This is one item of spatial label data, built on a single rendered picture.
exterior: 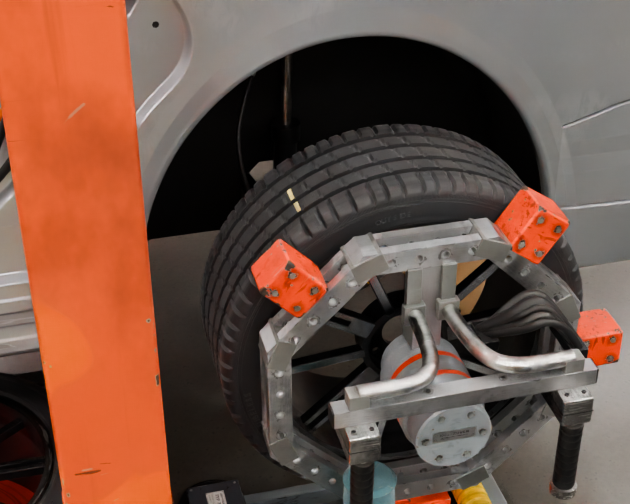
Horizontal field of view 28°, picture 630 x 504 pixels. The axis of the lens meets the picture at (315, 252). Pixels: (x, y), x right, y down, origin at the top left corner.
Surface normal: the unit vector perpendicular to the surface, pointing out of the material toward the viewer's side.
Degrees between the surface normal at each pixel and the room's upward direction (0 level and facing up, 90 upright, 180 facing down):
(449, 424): 90
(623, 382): 0
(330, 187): 22
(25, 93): 90
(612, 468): 0
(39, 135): 90
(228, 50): 90
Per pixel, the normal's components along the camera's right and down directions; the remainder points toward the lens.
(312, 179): -0.43, -0.69
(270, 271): -0.69, -0.49
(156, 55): 0.25, 0.53
